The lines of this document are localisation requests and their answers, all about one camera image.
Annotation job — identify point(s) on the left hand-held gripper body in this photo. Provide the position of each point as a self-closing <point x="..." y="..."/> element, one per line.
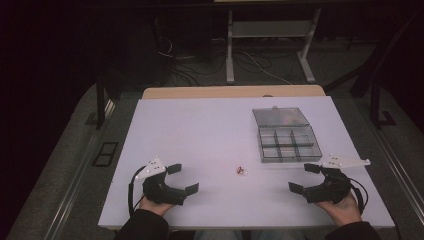
<point x="160" y="190"/>

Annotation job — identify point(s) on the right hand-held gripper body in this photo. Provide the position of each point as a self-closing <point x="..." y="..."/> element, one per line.
<point x="328" y="186"/>

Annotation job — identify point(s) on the clear plastic compartment box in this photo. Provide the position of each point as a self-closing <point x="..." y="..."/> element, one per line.
<point x="286" y="135"/>

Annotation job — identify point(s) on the person's left hand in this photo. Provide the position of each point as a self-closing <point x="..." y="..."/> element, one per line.
<point x="156" y="207"/>

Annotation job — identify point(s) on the person's right hand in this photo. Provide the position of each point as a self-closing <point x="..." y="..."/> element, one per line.
<point x="343" y="213"/>

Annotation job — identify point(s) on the black metal stand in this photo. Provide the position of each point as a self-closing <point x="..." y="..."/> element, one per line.
<point x="100" y="103"/>
<point x="376" y="103"/>

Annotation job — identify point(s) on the white metal stand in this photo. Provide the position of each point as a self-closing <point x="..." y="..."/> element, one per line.
<point x="266" y="30"/>

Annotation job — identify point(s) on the black rectangular floor frame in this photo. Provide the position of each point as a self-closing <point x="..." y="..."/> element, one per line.
<point x="105" y="154"/>

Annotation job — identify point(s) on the metal floor rail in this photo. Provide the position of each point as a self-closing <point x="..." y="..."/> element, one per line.
<point x="71" y="190"/>
<point x="400" y="166"/>

